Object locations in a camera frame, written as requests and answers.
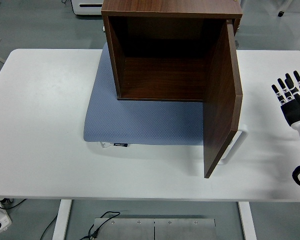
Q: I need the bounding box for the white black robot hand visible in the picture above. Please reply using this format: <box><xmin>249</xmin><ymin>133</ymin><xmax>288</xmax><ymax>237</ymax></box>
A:
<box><xmin>271</xmin><ymin>70</ymin><xmax>300</xmax><ymax>138</ymax></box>

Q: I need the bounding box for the white door handle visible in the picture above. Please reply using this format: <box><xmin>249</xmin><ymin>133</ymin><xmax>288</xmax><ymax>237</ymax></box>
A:
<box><xmin>219</xmin><ymin>123</ymin><xmax>249</xmax><ymax>166</ymax></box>

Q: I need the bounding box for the brown wooden cabinet door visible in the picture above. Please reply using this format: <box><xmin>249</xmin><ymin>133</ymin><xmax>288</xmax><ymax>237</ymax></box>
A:
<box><xmin>202</xmin><ymin>19</ymin><xmax>244</xmax><ymax>179</ymax></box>

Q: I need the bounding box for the brown wooden cabinet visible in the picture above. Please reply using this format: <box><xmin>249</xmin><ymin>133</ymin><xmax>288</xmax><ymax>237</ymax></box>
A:
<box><xmin>101</xmin><ymin>0</ymin><xmax>243</xmax><ymax>102</ymax></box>

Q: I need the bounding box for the white table leg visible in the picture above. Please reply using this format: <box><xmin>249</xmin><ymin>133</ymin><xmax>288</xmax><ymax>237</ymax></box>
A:
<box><xmin>237</xmin><ymin>201</ymin><xmax>257</xmax><ymax>240</ymax></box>
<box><xmin>51</xmin><ymin>199</ymin><xmax>73</xmax><ymax>240</ymax></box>

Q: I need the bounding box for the blue grey textured mat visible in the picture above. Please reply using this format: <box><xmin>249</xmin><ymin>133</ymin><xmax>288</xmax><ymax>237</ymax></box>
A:
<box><xmin>83</xmin><ymin>42</ymin><xmax>205</xmax><ymax>146</ymax></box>

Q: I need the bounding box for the grey metal plate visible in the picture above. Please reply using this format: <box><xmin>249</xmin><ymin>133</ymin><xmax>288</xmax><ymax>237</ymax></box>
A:
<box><xmin>153</xmin><ymin>218</ymin><xmax>217</xmax><ymax>240</ymax></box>
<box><xmin>93</xmin><ymin>217</ymin><xmax>155</xmax><ymax>240</ymax></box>

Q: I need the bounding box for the white box appliance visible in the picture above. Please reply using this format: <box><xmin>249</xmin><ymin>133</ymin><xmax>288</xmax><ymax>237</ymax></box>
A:
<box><xmin>70</xmin><ymin>0</ymin><xmax>103</xmax><ymax>17</ymax></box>

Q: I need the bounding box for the white power strip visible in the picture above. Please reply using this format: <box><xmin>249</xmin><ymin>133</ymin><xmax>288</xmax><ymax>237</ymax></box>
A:
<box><xmin>0</xmin><ymin>197</ymin><xmax>13</xmax><ymax>234</ymax></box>

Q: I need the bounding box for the black cable with plug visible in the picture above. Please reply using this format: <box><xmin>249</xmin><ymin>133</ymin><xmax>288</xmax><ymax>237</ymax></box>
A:
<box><xmin>80</xmin><ymin>211</ymin><xmax>121</xmax><ymax>240</ymax></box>

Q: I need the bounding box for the thin black cable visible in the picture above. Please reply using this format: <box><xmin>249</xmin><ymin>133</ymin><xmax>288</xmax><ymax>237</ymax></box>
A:
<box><xmin>39</xmin><ymin>214</ymin><xmax>59</xmax><ymax>240</ymax></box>

